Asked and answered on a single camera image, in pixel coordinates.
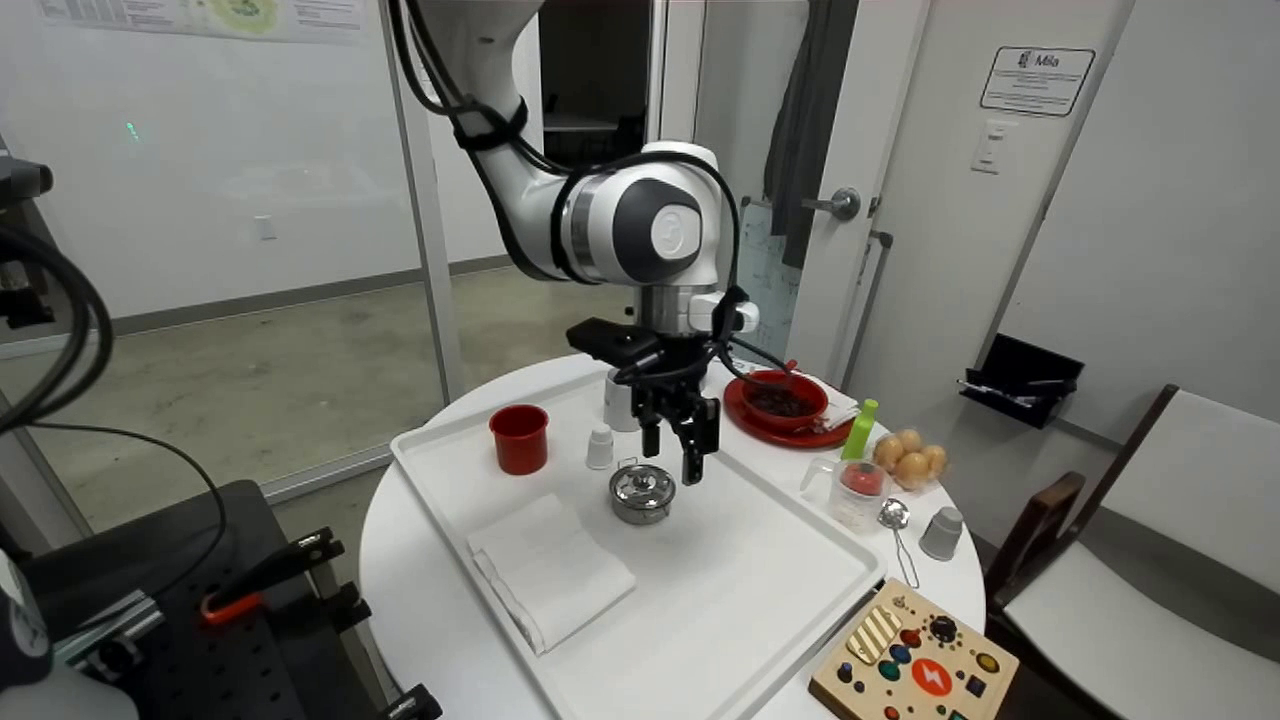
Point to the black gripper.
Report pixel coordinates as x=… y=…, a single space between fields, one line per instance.
x=674 y=373

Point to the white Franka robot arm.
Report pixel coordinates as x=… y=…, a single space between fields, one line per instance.
x=627 y=227

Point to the small silver pot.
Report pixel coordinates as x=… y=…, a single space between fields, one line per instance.
x=641 y=512

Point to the small white shaker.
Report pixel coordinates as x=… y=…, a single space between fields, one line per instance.
x=601 y=451

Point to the red plate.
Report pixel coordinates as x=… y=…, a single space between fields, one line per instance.
x=781 y=407

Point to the clear glass cup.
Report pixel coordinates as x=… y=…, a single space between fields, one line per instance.
x=817 y=482

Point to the red plastic cup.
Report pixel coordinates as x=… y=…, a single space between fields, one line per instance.
x=517 y=443

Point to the large white tray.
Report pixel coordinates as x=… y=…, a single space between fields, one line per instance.
x=746 y=586

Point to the folded white cloth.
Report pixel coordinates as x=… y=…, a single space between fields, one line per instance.
x=550 y=569

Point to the green bottle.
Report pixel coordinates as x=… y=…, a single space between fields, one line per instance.
x=861 y=428

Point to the clear jar with red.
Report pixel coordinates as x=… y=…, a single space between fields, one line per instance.
x=861 y=489

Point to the silver spoon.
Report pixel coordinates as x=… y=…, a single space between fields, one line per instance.
x=897 y=520

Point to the small grey cup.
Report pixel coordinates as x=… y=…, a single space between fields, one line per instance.
x=943 y=533

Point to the wooden colourful toy board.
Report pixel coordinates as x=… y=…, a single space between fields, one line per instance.
x=915 y=662

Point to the dark hanging jacket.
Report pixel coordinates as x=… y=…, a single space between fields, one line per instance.
x=804 y=120

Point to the black floor tray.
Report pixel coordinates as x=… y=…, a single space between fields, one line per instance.
x=1022 y=380

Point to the white seat chair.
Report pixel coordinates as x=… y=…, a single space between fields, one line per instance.
x=1163 y=563

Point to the black perforated work table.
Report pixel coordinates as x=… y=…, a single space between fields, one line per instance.
x=173 y=626

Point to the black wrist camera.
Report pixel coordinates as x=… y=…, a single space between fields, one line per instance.
x=607 y=343

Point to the white wall sign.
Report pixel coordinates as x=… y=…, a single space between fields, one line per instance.
x=1036 y=81

